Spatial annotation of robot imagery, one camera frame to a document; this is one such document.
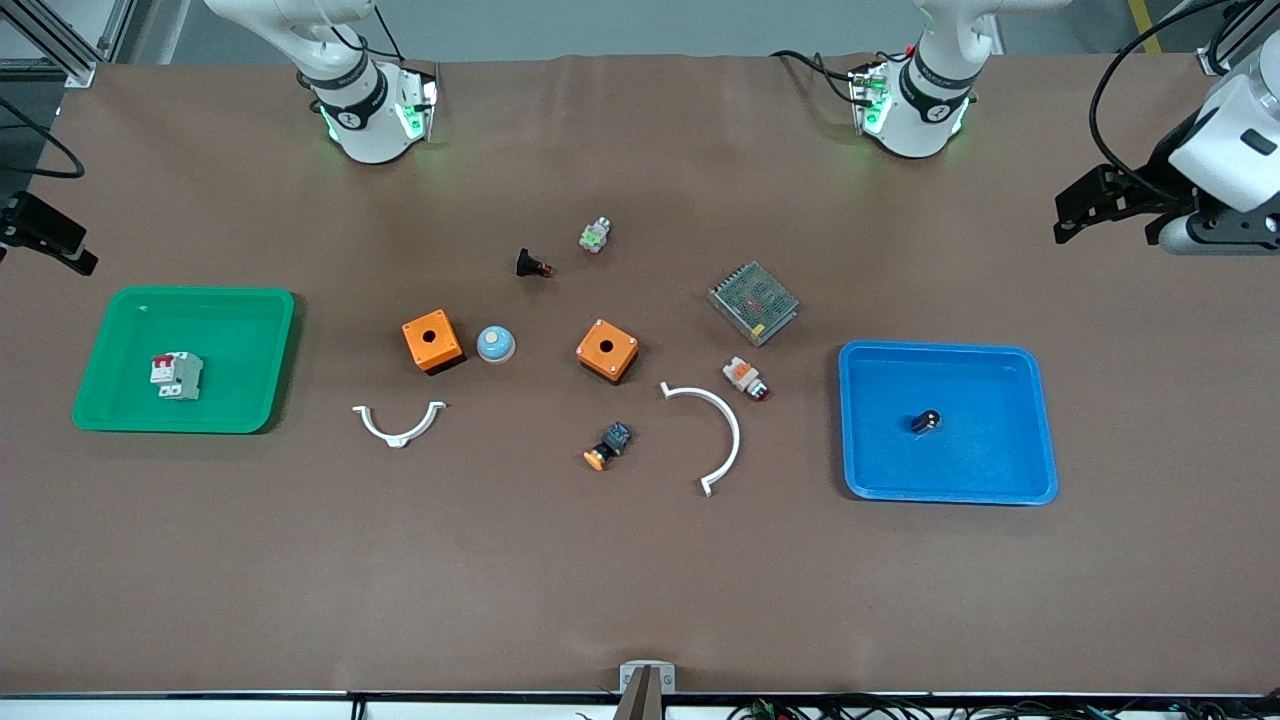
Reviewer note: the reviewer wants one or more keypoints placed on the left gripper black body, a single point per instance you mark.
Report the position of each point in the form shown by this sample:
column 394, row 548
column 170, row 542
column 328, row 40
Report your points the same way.
column 1163, row 163

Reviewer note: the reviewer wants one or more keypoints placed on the white red circuit breaker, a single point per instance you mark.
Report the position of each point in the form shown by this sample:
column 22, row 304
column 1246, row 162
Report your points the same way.
column 177, row 377

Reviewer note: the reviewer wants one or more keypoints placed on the black cylindrical capacitor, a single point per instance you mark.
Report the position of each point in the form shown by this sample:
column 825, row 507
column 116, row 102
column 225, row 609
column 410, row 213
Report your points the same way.
column 926, row 421

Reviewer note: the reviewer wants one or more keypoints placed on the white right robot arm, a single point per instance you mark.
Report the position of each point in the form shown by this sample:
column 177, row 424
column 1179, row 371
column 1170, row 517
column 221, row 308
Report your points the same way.
column 360, row 110

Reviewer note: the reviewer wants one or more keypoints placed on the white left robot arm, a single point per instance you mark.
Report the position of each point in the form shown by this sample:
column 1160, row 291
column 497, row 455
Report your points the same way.
column 925, row 110

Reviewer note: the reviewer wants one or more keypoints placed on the green plastic tray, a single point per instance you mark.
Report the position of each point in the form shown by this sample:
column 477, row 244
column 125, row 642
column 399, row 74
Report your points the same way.
column 240, row 360

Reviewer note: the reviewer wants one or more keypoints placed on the blue plastic tray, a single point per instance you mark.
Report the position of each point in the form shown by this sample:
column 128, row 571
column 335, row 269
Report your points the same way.
column 980, row 460

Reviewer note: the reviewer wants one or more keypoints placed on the metal mesh power supply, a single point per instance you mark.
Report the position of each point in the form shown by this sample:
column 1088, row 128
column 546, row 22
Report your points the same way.
column 754, row 303

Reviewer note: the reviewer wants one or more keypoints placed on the blue dome push button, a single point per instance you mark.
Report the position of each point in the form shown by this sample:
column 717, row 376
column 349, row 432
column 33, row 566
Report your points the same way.
column 495, row 344

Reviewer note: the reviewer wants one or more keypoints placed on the black red small button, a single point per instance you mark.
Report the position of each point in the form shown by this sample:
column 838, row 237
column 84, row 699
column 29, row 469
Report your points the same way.
column 528, row 264

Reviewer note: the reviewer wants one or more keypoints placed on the orange capped push button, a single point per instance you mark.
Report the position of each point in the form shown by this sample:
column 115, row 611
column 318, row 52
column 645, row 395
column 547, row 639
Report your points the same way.
column 610, row 445

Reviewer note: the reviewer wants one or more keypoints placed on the brown table cover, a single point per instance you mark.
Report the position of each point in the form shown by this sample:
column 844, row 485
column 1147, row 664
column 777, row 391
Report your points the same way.
column 640, row 580

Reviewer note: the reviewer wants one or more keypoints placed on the aluminium frame profile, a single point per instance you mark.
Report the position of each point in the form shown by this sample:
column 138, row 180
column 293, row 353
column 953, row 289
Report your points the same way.
column 60, row 45

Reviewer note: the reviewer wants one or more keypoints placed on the orange button enclosure box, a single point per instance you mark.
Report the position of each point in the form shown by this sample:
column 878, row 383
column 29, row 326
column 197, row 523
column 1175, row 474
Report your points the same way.
column 606, row 350
column 432, row 340

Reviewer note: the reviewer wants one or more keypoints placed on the small white curved bracket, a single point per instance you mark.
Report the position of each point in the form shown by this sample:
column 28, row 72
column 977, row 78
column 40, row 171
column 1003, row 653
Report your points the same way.
column 400, row 438

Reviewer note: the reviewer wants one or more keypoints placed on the orange white red switch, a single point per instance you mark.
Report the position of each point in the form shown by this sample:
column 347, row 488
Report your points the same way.
column 743, row 376

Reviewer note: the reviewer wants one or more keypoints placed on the large white curved bracket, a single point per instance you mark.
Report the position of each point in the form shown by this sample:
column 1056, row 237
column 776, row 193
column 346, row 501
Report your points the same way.
column 735, row 430

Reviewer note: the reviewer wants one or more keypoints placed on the green white switch module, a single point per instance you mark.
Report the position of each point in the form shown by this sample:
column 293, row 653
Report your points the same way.
column 595, row 236

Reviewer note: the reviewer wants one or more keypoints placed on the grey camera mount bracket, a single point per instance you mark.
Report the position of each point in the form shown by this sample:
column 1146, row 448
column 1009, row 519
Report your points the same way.
column 647, row 676

